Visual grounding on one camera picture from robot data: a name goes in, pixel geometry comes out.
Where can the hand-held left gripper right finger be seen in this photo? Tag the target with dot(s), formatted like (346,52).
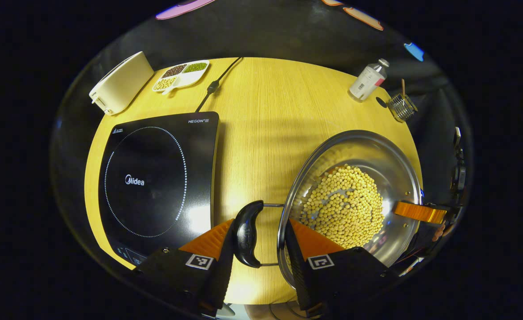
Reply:
(295,271)

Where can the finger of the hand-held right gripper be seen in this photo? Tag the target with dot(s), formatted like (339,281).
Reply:
(421,212)

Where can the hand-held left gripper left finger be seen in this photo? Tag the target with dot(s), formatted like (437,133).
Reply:
(223,271)

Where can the black induction cooktop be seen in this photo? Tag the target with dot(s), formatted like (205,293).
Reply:
(154,178)

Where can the pile of soybeans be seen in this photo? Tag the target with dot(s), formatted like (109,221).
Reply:
(341,204)

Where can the small glass jar with stick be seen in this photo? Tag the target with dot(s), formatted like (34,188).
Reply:
(401,108)

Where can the small black disc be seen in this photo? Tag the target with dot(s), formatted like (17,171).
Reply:
(381,102)

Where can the white divided dish of beans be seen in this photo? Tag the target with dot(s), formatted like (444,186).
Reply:
(186,78)

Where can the white box appliance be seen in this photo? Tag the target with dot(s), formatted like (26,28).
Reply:
(121,82)

